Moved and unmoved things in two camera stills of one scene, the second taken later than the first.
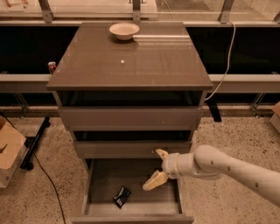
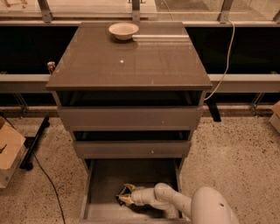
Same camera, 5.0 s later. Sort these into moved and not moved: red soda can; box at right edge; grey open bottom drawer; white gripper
Moved: white gripper
Not moved: grey open bottom drawer; box at right edge; red soda can
